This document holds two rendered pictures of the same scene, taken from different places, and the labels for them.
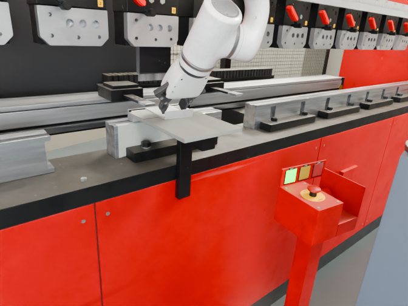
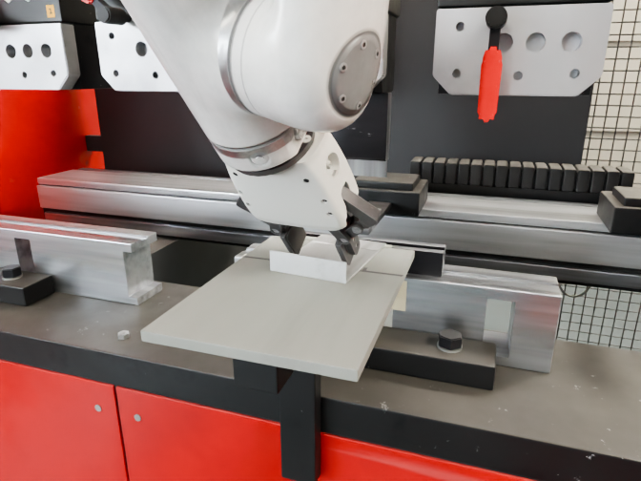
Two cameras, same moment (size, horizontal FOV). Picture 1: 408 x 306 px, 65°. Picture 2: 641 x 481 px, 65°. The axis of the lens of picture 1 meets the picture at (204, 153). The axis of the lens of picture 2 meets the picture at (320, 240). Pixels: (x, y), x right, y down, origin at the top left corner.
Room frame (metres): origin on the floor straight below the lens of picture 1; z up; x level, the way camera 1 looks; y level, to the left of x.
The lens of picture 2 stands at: (0.60, -0.34, 1.20)
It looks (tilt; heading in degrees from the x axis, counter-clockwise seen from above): 18 degrees down; 59
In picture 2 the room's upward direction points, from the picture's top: straight up
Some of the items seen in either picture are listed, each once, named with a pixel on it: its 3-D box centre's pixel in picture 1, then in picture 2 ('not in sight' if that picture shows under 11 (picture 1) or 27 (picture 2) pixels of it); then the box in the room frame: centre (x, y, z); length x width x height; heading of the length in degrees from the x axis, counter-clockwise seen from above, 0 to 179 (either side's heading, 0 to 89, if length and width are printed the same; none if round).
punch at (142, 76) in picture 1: (153, 63); (345, 134); (0.94, 0.16, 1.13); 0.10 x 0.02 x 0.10; 130
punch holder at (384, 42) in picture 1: (381, 33); not in sight; (1.83, -0.89, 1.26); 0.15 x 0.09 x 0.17; 130
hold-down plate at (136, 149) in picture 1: (175, 146); (361, 344); (0.92, 0.09, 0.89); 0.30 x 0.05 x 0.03; 130
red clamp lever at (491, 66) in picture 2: not in sight; (491, 66); (0.99, 0.00, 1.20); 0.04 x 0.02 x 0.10; 40
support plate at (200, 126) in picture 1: (183, 121); (302, 287); (0.82, 0.06, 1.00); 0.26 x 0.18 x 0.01; 40
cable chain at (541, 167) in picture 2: (147, 77); (513, 174); (1.37, 0.26, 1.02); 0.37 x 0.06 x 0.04; 130
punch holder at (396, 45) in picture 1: (396, 34); not in sight; (1.95, -1.04, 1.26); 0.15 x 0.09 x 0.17; 130
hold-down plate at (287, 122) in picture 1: (289, 121); not in sight; (1.28, -0.34, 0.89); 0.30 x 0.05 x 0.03; 130
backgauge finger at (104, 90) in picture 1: (130, 93); (378, 201); (1.06, 0.26, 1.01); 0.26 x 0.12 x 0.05; 40
